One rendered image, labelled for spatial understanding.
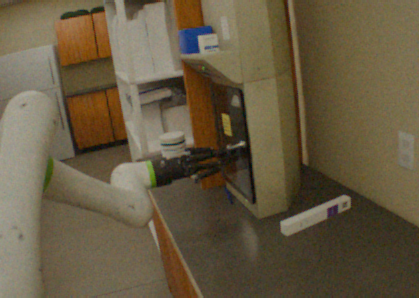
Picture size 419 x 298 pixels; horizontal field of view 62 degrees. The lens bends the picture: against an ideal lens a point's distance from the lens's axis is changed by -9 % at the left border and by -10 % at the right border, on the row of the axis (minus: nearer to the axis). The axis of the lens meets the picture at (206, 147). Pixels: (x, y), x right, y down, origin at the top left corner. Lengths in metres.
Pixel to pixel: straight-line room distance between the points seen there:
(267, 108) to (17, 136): 0.78
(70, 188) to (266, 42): 0.72
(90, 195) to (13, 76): 5.13
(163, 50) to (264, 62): 1.28
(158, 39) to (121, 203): 1.50
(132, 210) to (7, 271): 0.60
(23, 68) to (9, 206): 5.45
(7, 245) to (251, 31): 0.91
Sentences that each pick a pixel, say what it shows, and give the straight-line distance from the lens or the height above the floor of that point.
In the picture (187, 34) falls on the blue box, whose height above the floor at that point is 1.58.
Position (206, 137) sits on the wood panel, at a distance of 1.58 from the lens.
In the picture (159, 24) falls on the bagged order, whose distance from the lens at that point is 2.41.
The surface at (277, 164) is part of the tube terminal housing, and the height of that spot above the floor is 1.12.
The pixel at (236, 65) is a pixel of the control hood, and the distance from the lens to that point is 1.18.
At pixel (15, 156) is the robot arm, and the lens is 0.74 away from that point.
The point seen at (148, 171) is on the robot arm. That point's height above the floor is 1.18.
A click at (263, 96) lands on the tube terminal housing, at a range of 1.23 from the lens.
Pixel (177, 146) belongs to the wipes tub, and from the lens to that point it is 1.95.
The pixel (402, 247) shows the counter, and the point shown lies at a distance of 1.18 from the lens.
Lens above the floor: 1.58
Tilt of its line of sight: 17 degrees down
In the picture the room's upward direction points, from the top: 8 degrees counter-clockwise
